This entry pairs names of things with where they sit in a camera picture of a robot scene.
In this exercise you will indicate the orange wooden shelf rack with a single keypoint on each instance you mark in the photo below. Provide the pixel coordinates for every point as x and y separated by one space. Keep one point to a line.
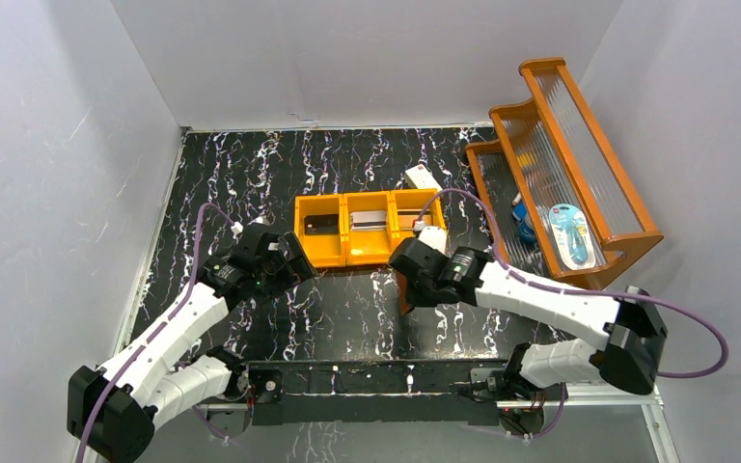
548 150

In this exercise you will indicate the silver card in middle bin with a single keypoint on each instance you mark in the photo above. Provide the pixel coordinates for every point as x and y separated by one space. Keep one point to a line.
368 220

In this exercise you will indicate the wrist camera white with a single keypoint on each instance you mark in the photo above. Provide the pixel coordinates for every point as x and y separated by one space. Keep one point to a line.
253 237
434 237

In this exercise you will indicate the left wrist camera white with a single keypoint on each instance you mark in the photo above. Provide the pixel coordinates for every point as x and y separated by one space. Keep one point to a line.
253 237

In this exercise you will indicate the brown leather card holder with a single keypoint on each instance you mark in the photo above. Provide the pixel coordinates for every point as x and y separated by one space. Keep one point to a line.
404 305

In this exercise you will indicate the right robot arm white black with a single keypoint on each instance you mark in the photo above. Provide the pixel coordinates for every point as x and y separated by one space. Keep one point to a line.
615 339

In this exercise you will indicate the right orange bin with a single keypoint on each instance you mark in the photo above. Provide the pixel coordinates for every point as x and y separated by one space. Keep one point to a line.
407 204

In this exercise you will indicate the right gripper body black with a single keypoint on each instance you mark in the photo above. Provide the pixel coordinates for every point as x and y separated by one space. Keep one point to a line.
420 294

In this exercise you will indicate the blue packaged item on shelf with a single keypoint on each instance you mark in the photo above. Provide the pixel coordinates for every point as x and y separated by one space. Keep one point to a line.
572 237

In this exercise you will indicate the aluminium frame rail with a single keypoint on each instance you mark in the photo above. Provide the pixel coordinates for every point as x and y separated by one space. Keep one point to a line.
600 390

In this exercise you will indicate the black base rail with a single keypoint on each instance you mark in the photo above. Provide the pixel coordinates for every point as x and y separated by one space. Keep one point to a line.
475 392

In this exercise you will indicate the orange bin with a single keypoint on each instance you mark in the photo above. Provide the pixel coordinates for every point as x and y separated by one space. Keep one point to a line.
323 250
368 238
407 204

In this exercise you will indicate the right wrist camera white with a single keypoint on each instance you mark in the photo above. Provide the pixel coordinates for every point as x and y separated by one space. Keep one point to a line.
434 237

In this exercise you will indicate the white small box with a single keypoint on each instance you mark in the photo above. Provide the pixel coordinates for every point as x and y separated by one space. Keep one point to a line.
420 177

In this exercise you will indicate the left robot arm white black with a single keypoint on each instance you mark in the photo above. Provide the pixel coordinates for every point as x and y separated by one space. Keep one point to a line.
124 438

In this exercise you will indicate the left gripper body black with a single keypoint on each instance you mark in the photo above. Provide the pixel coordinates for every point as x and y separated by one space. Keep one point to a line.
295 257

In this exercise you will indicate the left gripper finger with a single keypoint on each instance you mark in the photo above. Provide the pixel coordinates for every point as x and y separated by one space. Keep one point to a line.
296 259
273 285

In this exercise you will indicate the left orange bin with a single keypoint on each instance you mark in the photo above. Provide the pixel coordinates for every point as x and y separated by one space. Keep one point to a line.
323 250

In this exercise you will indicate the black credit card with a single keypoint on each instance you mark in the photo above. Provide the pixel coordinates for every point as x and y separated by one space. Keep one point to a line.
321 224

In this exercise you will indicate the middle orange bin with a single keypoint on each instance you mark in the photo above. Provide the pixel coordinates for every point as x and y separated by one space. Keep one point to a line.
368 238

